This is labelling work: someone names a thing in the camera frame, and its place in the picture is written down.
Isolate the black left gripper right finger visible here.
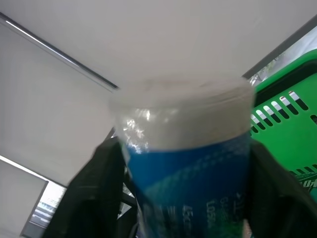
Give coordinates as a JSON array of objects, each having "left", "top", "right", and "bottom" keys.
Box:
[{"left": 241, "top": 140, "right": 317, "bottom": 238}]

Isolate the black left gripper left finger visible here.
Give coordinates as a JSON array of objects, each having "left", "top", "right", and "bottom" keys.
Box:
[{"left": 42, "top": 137, "right": 126, "bottom": 238}]

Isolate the blue canister with clear lid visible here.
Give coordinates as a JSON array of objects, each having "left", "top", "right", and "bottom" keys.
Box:
[{"left": 109, "top": 74, "right": 256, "bottom": 238}]

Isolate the green plastic shopping basket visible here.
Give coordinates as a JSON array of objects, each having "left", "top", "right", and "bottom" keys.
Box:
[{"left": 248, "top": 48, "right": 317, "bottom": 196}]

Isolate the white roller window blind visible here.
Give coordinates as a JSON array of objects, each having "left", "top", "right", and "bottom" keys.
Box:
[{"left": 0, "top": 18, "right": 117, "bottom": 186}]

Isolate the black basket handle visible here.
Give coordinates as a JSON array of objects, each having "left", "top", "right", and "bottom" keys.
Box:
[{"left": 254, "top": 60, "right": 317, "bottom": 107}]

